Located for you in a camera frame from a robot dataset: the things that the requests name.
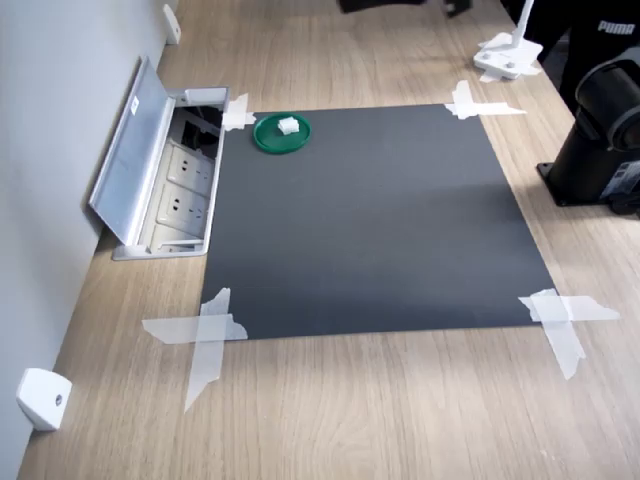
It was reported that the round green lid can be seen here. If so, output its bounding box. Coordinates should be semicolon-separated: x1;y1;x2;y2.
252;113;313;155

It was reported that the small white partition bracket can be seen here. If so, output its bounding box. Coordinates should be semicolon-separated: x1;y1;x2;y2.
162;3;182;46
14;368;73;432

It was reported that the grey partition panel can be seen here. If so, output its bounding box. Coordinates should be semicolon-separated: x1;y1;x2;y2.
0;0;174;480

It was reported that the person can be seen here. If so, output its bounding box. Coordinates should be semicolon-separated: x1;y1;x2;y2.
501;0;640;116

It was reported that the white camera stand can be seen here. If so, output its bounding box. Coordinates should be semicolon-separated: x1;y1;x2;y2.
473;0;544;84

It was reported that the silver cable duct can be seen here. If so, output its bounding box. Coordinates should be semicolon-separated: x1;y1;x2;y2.
88;53;231;261

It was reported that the white power socket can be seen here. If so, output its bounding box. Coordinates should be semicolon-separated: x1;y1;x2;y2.
166;141;215;187
156;183;210;226

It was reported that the white tape cross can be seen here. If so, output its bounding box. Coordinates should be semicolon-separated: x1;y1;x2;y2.
221;92;258;133
518;288;621;381
141;287;250;414
444;79;528;121

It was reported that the dark grey mat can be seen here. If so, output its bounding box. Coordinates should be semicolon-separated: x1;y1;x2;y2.
201;103;558;341

